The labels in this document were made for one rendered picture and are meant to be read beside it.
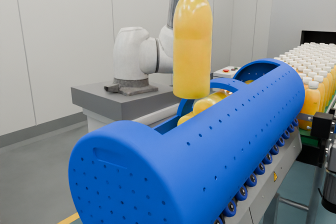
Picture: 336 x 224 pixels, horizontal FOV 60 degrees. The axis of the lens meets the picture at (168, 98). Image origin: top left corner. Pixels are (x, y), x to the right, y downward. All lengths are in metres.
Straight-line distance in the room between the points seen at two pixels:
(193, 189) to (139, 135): 0.12
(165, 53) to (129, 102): 0.27
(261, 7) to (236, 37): 0.76
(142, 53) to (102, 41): 2.64
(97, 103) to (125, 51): 0.25
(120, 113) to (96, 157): 0.59
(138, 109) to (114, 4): 2.88
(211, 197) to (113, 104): 0.70
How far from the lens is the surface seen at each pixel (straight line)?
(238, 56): 6.22
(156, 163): 0.46
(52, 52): 3.51
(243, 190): 0.83
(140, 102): 1.17
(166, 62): 1.24
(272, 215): 1.49
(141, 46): 1.22
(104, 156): 0.53
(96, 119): 1.31
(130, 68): 1.22
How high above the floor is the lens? 1.44
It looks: 18 degrees down
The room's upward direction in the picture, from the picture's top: straight up
